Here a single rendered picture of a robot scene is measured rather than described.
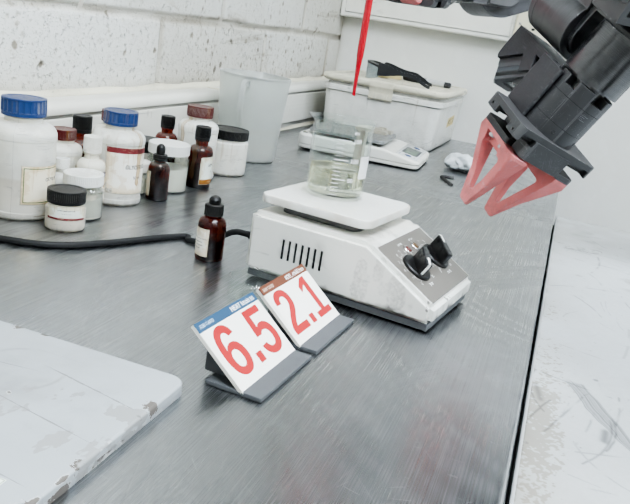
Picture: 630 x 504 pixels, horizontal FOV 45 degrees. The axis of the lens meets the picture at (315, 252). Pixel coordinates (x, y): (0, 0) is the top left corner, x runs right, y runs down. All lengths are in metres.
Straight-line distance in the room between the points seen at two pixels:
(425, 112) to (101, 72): 0.88
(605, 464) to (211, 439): 0.27
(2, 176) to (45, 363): 0.37
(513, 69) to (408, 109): 1.07
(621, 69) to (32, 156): 0.59
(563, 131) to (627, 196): 1.48
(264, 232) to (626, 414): 0.36
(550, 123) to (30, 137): 0.52
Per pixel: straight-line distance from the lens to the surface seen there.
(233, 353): 0.55
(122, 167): 0.96
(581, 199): 2.19
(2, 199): 0.88
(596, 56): 0.71
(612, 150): 2.18
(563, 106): 0.71
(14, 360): 0.55
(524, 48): 0.78
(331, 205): 0.74
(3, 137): 0.87
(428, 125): 1.83
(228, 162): 1.21
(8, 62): 1.04
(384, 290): 0.70
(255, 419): 0.52
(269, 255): 0.75
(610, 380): 0.72
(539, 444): 0.57
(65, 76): 1.13
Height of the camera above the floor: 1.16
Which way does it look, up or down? 17 degrees down
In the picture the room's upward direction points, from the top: 9 degrees clockwise
